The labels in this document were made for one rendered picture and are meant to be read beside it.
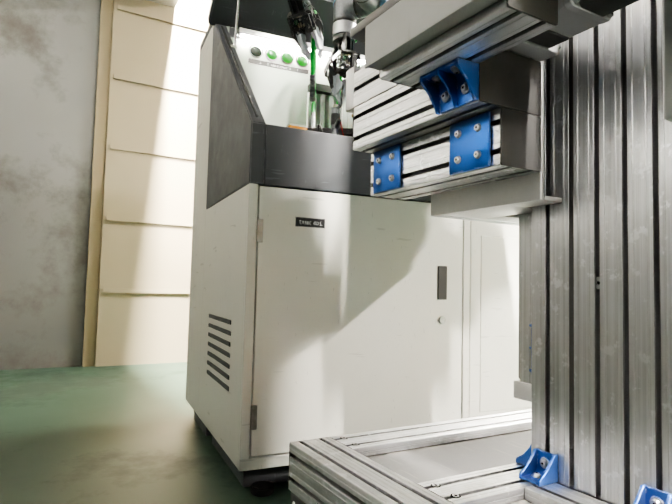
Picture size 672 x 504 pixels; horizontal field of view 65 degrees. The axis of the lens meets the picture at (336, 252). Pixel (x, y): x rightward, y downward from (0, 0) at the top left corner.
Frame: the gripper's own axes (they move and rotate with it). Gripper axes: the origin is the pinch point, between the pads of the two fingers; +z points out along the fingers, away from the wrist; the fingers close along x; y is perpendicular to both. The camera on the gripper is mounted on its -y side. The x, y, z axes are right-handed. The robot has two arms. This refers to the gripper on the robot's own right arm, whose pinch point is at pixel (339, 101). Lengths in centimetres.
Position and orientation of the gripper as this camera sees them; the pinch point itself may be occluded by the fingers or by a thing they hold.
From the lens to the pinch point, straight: 179.2
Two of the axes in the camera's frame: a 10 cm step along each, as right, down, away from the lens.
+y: 4.1, -0.4, -9.1
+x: 9.1, 0.5, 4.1
